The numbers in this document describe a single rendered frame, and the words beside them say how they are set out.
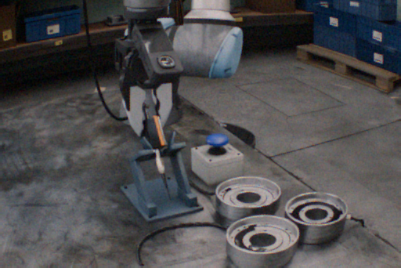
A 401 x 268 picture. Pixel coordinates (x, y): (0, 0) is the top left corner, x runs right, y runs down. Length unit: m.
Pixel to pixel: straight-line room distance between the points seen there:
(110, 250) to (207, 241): 0.15
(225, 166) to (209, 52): 0.28
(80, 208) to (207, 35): 0.47
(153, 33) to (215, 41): 0.35
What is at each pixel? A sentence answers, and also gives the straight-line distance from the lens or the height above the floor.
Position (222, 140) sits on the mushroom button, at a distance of 0.93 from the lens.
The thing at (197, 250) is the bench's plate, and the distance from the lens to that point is 0.76.
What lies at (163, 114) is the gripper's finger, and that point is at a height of 0.94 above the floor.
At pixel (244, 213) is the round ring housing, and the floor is 0.83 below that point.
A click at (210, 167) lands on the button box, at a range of 0.92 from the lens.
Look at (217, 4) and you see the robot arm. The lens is 1.14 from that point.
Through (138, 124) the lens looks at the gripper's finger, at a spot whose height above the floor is 0.93.
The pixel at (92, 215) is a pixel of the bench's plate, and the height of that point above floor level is 0.80.
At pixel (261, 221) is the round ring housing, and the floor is 0.83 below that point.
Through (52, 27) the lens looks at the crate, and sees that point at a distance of 4.16.
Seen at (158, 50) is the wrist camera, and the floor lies 1.07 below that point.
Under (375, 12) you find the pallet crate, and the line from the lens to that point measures 4.47.
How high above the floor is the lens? 1.24
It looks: 21 degrees down
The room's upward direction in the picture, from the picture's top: 1 degrees counter-clockwise
